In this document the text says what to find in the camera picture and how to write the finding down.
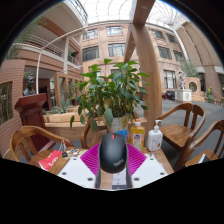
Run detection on wooden bench table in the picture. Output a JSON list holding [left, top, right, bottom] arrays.
[[43, 111, 149, 141]]

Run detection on blue squeeze tube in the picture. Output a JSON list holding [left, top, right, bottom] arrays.
[[116, 129, 129, 142]]

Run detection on dark flat case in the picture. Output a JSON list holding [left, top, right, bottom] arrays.
[[198, 153, 211, 165]]

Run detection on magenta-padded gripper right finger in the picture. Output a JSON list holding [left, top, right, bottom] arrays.
[[125, 142, 169, 190]]

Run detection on dark red wooden chair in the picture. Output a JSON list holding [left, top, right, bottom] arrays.
[[14, 93, 51, 153]]

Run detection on black computer mouse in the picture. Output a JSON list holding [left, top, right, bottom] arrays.
[[98, 132, 128, 174]]

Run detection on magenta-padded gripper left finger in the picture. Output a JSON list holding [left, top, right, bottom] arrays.
[[56, 142, 101, 190]]

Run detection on dark bust statue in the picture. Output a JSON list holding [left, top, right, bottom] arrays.
[[22, 74, 37, 97]]

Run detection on white sculpture on pedestal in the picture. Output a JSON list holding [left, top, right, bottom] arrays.
[[174, 69, 193, 103]]

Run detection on green potted plant, white pot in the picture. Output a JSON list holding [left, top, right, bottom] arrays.
[[69, 58, 151, 134]]

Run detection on white cable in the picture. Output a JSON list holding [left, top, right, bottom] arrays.
[[58, 139, 68, 153]]

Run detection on white pump bottle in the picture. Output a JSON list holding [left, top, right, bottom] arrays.
[[146, 119, 164, 153]]

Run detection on yellow dish soap bottle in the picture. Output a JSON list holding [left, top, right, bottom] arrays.
[[130, 118, 146, 153]]

